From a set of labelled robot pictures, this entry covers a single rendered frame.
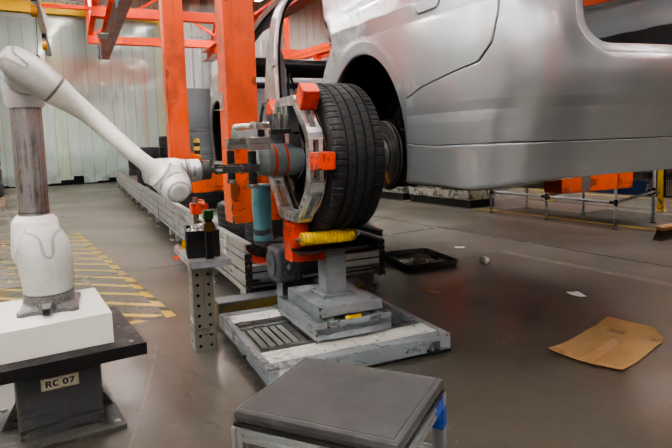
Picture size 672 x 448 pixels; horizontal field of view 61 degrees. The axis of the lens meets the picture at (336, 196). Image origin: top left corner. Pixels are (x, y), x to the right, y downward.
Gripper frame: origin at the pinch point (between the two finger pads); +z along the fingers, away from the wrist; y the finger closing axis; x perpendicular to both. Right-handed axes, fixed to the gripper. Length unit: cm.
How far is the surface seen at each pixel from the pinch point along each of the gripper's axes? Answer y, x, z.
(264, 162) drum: -10.7, 1.4, 8.6
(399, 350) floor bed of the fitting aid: 20, -78, 54
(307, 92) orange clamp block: 6.1, 29.0, 22.4
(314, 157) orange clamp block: 15.3, 3.4, 20.7
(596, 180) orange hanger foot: -63, -24, 260
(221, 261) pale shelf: -13.0, -39.0, -11.1
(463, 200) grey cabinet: -376, -74, 383
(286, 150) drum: -11.3, 6.0, 18.8
